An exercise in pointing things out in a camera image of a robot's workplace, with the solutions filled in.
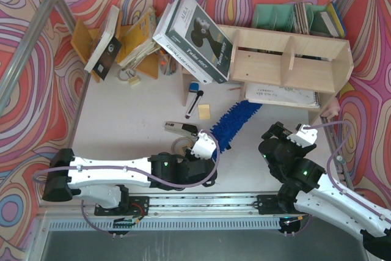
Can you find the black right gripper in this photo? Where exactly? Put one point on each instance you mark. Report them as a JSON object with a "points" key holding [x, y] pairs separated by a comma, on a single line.
{"points": [[275, 132]]}

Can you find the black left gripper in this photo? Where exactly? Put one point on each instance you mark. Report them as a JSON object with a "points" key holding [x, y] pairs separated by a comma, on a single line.
{"points": [[206, 169]]}

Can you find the blue microfiber duster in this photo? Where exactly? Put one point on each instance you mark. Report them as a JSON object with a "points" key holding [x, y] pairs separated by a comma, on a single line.
{"points": [[227, 127]]}

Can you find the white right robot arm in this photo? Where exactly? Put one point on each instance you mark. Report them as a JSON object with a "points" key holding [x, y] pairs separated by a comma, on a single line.
{"points": [[310, 188]]}

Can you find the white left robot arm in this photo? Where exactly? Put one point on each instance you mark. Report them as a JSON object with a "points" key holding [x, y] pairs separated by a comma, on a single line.
{"points": [[105, 182]]}

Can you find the light wooden bookshelf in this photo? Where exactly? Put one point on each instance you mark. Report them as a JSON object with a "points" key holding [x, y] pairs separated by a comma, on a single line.
{"points": [[299, 61]]}

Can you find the grey black stapler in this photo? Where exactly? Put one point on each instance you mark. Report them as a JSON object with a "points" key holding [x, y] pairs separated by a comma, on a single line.
{"points": [[183, 129]]}

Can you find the yellow sticky note pad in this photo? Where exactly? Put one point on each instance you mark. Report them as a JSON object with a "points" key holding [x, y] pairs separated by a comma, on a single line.
{"points": [[204, 112]]}

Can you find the black and white marker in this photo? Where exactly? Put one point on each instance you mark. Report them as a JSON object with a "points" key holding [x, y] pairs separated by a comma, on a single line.
{"points": [[194, 104]]}

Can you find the pink pig figurine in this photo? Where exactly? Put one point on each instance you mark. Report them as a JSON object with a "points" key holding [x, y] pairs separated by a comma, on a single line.
{"points": [[332, 109]]}

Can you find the blue and white eraser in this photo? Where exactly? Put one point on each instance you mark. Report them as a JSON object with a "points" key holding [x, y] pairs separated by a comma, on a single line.
{"points": [[193, 87]]}

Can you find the small brass padlock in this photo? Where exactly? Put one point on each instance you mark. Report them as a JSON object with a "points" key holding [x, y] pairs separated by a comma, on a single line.
{"points": [[134, 80]]}

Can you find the coloured pencils bundle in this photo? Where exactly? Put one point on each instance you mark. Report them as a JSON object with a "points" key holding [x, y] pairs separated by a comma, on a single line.
{"points": [[167, 64]]}

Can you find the white Choklad book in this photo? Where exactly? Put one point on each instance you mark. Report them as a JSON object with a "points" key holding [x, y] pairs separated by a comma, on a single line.
{"points": [[161, 37]]}

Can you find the large Twins story book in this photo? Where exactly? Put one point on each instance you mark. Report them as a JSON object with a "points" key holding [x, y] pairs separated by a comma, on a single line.
{"points": [[193, 31]]}

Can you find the mint green desk organizer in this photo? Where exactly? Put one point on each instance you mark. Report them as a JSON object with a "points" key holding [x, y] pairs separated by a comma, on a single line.
{"points": [[300, 19]]}

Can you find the yellow book stack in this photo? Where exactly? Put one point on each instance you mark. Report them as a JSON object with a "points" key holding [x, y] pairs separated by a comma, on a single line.
{"points": [[137, 42]]}

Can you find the black and white paperback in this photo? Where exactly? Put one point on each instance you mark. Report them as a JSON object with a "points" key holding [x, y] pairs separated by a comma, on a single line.
{"points": [[105, 45]]}

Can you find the blue bound book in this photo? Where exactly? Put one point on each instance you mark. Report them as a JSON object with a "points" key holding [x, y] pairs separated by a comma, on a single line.
{"points": [[331, 11]]}

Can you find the yellow wooden book stand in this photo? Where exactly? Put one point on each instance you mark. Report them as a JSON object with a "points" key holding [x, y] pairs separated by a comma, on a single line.
{"points": [[82, 39]]}

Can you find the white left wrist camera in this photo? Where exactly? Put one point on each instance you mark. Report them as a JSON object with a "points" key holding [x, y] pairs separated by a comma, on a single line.
{"points": [[204, 146]]}

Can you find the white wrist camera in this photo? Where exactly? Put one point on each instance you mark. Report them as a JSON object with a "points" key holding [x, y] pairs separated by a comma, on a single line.
{"points": [[204, 146], [304, 136]]}

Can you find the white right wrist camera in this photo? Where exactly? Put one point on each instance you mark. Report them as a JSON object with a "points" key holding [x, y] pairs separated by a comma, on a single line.
{"points": [[304, 136]]}

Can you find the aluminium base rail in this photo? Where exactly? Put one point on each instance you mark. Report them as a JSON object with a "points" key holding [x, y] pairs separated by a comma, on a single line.
{"points": [[191, 212]]}

